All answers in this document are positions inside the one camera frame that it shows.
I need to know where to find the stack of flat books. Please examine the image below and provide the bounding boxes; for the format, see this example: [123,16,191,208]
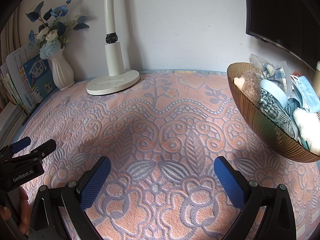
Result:
[0,102,30,140]

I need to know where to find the white desk lamp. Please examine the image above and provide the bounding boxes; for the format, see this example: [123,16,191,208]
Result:
[86,0,140,96]

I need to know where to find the person's left hand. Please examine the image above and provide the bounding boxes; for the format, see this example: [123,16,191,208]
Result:
[18,187,30,235]

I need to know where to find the amber ribbed bowl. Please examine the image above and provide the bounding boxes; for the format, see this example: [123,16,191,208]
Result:
[227,62,320,162]

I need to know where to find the white plush toy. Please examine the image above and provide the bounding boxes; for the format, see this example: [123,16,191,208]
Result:
[292,107,320,149]

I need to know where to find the white ribbed vase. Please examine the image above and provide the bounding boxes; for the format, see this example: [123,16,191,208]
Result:
[47,46,75,91]

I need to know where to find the row of upright books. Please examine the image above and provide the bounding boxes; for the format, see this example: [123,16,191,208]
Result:
[0,44,57,112]

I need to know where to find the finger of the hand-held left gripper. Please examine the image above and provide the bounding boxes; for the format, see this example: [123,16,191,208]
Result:
[15,139,57,164]
[11,137,32,153]

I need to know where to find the plaid fabric bow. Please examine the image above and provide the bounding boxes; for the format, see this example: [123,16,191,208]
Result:
[257,62,293,93]

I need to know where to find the pink floral blanket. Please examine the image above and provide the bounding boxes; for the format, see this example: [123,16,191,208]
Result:
[0,70,320,240]

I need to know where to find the blue checked scrunchie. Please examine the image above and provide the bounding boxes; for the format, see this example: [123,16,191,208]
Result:
[259,89,285,119]

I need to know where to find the blue artificial flowers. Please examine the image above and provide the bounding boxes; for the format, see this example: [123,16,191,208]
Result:
[25,0,90,59]

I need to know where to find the black monitor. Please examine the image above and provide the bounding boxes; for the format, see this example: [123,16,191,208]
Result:
[244,0,320,72]

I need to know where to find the brown plush toy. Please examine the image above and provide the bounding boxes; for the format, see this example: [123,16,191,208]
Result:
[234,70,262,102]

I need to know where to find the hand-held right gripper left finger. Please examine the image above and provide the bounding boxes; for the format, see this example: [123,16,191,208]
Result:
[29,156,112,240]

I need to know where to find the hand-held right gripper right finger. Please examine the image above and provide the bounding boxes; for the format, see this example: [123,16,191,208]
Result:
[214,156,297,240]

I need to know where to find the blue face mask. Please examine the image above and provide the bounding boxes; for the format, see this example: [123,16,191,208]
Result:
[290,75,320,113]

